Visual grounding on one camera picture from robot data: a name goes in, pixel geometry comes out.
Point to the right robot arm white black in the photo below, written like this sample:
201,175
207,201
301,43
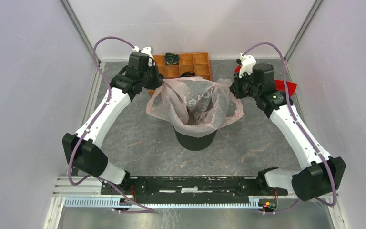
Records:
320,173

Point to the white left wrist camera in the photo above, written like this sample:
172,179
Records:
146,50

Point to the orange wooden compartment tray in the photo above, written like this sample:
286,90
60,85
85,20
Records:
197,63

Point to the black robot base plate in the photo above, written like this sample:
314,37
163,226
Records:
197,189

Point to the aluminium frame post right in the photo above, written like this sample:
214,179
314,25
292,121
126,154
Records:
303,28

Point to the aluminium frame post left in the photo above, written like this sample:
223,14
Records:
77,25

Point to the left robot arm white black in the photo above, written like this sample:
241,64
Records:
83,148

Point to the rolled dark belt green yellow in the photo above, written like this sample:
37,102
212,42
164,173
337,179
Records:
172,59

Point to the slotted white cable duct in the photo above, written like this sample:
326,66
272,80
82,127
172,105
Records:
98,202

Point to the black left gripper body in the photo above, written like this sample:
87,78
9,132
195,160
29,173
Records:
150,78

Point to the pink plastic trash bag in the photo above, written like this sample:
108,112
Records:
195,106

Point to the black plastic trash bin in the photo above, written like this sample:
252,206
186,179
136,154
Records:
188,138

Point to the rolled black belt orange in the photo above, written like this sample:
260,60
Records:
188,74

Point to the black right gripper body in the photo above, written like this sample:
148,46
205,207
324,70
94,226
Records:
244,87

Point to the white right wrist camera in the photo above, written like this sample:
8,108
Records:
247,62

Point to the aluminium frame post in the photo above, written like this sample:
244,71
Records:
77,25
303,28

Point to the red cloth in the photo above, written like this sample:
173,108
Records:
280,84

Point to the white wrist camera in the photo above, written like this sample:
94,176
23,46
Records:
247,62
146,50

